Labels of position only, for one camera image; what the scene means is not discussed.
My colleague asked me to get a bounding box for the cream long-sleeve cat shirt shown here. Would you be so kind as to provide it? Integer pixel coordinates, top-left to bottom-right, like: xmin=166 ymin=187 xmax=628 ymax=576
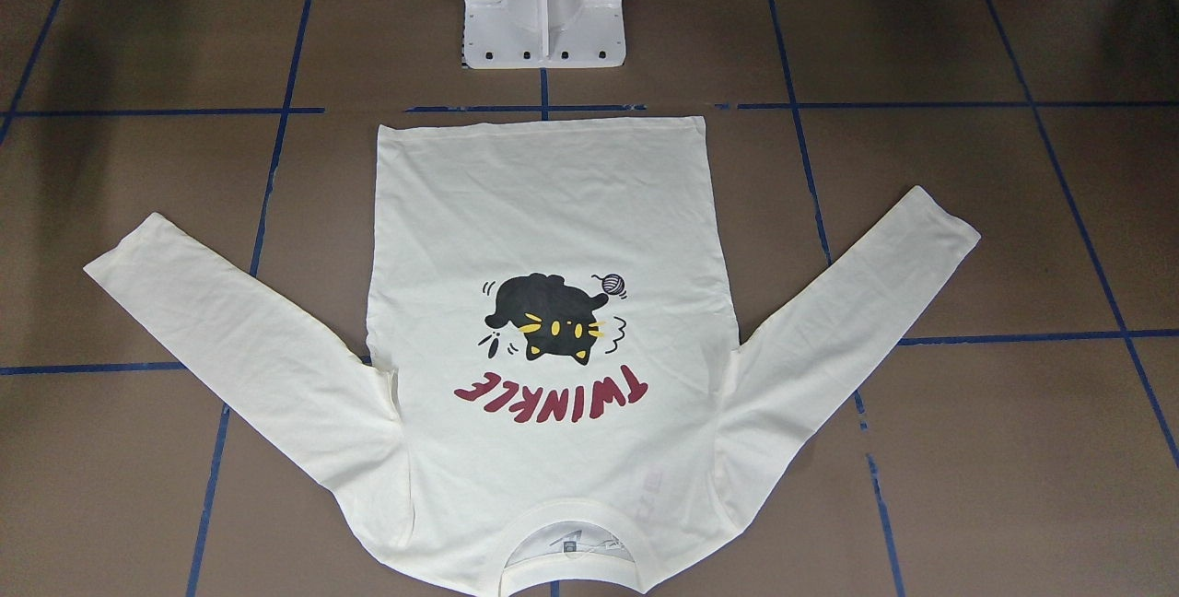
xmin=85 ymin=117 xmax=979 ymax=596

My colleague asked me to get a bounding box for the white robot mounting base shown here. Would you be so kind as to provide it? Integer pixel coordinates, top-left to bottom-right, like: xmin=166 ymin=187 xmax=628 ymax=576
xmin=462 ymin=0 xmax=626 ymax=68

